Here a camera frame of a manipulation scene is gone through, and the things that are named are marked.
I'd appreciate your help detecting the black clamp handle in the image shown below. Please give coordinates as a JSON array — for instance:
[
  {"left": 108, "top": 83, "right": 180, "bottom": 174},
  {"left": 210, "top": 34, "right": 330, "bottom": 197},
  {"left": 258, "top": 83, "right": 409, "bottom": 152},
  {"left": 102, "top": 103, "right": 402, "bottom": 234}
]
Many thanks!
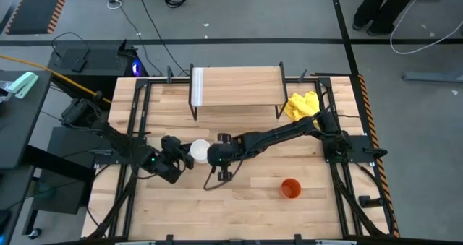
[
  {"left": 358, "top": 195, "right": 385, "bottom": 209},
  {"left": 363, "top": 147, "right": 388, "bottom": 158}
]

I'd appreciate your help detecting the black equipment cart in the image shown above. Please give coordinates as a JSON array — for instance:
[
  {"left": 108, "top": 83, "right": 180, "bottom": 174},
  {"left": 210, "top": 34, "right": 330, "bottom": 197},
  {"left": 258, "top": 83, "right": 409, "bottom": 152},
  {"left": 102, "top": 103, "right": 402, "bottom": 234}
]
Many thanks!
[{"left": 21, "top": 125, "right": 97, "bottom": 240}]

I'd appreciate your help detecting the small black box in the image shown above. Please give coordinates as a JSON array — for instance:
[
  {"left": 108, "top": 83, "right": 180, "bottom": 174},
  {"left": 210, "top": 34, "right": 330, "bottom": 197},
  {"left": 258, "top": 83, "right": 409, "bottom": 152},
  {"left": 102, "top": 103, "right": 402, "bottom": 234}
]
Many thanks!
[{"left": 71, "top": 58, "right": 88, "bottom": 73}]

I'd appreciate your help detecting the white floor cable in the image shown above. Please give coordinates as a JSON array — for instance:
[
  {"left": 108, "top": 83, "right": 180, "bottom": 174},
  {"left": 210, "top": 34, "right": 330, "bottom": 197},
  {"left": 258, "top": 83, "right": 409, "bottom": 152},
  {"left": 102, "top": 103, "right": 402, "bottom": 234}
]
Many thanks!
[{"left": 389, "top": 0, "right": 463, "bottom": 56}]

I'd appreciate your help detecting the black hazard-striped floor mat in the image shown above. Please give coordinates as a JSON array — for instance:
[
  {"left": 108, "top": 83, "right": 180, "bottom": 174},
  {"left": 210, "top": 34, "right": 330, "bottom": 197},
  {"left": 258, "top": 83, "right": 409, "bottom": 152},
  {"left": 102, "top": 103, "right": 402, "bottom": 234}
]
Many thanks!
[{"left": 5, "top": 0, "right": 72, "bottom": 35}]

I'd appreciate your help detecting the white ceramic mug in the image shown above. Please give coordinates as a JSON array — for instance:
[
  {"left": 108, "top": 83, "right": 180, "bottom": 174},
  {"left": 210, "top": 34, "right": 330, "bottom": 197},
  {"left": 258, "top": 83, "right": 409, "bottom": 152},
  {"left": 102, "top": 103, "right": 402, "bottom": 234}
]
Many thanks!
[{"left": 189, "top": 139, "right": 212, "bottom": 165}]

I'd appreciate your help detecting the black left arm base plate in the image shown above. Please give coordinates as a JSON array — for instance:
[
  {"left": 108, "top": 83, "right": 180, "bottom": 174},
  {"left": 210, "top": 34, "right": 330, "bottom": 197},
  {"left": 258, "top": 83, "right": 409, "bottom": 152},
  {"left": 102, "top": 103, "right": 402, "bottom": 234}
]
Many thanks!
[{"left": 94, "top": 125, "right": 145, "bottom": 166}]

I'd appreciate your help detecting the mint green stapler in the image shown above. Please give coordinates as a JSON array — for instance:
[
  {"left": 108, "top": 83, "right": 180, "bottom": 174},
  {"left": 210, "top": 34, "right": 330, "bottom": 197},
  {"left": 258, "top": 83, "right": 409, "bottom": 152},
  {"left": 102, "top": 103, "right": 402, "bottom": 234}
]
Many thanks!
[{"left": 7, "top": 71, "right": 40, "bottom": 100}]

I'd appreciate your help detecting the grey floor base bar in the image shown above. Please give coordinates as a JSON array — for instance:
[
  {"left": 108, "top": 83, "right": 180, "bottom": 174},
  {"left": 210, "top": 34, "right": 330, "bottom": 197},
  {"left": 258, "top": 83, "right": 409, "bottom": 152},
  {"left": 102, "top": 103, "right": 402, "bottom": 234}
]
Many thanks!
[{"left": 403, "top": 70, "right": 463, "bottom": 83}]

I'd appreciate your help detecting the wooden shelf with black legs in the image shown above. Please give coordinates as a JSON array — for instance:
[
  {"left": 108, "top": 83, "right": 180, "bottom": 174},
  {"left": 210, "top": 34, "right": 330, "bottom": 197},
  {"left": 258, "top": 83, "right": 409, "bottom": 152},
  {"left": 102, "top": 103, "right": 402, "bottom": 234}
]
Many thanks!
[{"left": 188, "top": 61, "right": 289, "bottom": 121}]

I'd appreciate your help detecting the yellow cable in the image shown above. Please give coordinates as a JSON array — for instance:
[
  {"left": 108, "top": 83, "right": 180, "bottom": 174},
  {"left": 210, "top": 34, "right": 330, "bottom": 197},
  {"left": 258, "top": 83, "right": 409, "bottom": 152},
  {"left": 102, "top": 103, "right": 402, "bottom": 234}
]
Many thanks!
[{"left": 0, "top": 53, "right": 112, "bottom": 104}]

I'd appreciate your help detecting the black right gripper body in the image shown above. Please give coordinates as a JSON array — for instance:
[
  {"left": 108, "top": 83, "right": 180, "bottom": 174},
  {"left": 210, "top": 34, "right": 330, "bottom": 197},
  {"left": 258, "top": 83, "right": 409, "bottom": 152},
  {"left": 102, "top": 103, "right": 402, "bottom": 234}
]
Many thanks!
[{"left": 205, "top": 132, "right": 240, "bottom": 183}]

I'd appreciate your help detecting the thin black floor cable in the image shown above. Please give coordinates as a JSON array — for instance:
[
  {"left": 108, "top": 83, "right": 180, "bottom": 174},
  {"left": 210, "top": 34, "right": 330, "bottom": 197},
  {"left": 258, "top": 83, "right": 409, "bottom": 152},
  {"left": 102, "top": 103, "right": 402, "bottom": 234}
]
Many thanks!
[{"left": 107, "top": 0, "right": 164, "bottom": 77}]

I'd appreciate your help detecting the black side table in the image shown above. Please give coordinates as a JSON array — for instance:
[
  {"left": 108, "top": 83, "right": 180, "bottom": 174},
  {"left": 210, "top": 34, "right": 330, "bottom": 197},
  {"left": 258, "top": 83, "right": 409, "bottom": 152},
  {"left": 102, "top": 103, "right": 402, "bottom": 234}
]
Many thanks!
[{"left": 0, "top": 69, "right": 54, "bottom": 171}]

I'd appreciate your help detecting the thin black looped cable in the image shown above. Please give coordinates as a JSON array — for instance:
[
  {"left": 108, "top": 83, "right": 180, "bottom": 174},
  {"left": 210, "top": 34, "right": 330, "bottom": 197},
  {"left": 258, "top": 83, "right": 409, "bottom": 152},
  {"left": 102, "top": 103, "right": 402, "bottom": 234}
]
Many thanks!
[{"left": 51, "top": 31, "right": 90, "bottom": 61}]

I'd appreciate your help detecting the black computer tower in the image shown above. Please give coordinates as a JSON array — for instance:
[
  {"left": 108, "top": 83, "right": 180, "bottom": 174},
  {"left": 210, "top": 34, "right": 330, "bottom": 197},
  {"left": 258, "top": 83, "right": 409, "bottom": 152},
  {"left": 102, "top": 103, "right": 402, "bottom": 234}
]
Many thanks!
[{"left": 47, "top": 38, "right": 149, "bottom": 112}]

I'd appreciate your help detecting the person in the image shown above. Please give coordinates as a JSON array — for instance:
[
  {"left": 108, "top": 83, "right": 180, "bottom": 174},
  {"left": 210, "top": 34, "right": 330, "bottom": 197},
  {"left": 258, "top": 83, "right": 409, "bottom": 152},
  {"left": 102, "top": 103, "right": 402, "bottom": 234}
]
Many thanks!
[{"left": 352, "top": 0, "right": 428, "bottom": 36}]

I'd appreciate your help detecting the yellow cloth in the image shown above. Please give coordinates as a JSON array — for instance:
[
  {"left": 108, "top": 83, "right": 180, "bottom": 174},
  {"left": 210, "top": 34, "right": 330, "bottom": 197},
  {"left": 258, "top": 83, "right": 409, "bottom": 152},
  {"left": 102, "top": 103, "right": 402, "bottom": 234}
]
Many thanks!
[{"left": 283, "top": 90, "right": 323, "bottom": 129}]

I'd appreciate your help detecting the thick black floor cable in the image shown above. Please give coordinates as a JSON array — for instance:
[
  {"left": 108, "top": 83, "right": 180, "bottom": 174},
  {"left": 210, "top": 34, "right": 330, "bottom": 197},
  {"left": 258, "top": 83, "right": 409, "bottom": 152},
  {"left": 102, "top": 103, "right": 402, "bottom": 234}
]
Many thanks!
[{"left": 135, "top": 0, "right": 191, "bottom": 76}]

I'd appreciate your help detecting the orange cup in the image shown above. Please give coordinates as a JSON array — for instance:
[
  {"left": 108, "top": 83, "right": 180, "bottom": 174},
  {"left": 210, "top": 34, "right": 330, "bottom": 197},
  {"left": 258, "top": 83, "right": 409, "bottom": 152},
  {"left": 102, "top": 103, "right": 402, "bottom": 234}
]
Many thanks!
[{"left": 280, "top": 178, "right": 302, "bottom": 199}]

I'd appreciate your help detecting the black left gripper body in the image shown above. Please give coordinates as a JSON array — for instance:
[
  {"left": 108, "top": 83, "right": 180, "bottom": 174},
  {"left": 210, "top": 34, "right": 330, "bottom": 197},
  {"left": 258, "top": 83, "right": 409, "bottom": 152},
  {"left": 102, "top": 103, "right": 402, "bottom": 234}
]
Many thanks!
[{"left": 144, "top": 134, "right": 184, "bottom": 185}]

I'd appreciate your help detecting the orange black hazard strip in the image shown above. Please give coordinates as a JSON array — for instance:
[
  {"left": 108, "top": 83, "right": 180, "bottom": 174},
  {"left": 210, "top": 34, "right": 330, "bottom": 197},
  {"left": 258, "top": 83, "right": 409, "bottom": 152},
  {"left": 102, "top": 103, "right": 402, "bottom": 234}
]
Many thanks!
[{"left": 357, "top": 74, "right": 401, "bottom": 238}]

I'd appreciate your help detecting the black metal table frame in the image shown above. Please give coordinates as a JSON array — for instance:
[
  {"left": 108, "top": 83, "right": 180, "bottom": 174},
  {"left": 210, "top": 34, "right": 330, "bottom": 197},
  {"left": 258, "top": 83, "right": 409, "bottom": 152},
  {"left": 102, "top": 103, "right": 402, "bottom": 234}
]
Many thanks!
[{"left": 86, "top": 74, "right": 395, "bottom": 245}]

